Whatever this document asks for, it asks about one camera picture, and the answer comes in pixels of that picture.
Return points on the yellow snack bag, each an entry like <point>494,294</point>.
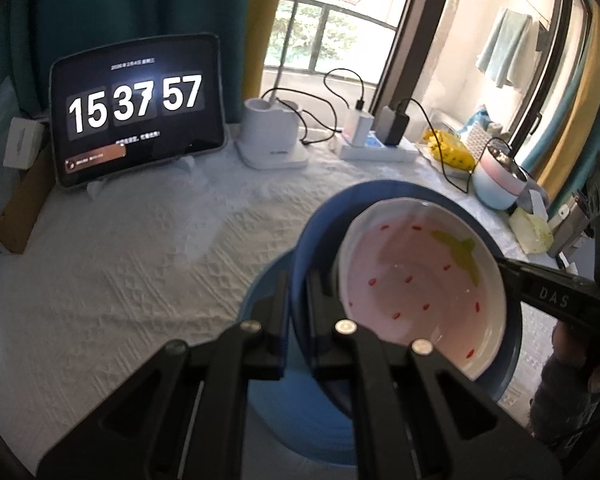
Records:
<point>450,152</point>

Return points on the small light blue plate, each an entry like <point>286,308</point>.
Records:
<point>290,410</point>

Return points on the pink strawberry print bowl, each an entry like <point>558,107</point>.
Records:
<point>420,300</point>

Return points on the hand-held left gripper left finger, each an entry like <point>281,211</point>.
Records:
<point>275,325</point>

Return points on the person's right hand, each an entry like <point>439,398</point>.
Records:
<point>570,390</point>

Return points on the white perforated basket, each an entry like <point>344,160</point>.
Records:
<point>479,141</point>

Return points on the yellow tissue pack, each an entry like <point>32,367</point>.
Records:
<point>530,232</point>

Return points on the blue plastic bag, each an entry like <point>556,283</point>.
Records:
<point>475,117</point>

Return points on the yellow curtain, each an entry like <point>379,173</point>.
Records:
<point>262,35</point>

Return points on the hanging light blue towel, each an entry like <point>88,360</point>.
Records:
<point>505,50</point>

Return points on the white desk lamp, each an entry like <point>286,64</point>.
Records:
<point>270,145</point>

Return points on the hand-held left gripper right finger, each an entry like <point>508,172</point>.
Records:
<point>322,320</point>

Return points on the black charger plug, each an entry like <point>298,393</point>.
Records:
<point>392,127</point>

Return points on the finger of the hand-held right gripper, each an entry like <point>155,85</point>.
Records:
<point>555,292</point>

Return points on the black sliding door frame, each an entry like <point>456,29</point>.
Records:
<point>410,45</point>

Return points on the teal curtain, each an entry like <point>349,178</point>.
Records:
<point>105,5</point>

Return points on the white charger plug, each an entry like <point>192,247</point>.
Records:
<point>357,127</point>

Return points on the small white box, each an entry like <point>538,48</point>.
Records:
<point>24,142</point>

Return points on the white textured tablecloth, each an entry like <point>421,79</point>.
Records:
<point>130,270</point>

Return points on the white power strip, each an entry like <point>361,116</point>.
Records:
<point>375,152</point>

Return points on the tablet showing clock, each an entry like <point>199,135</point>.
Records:
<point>130,110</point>

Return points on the large light blue plate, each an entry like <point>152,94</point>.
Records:
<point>265,285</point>

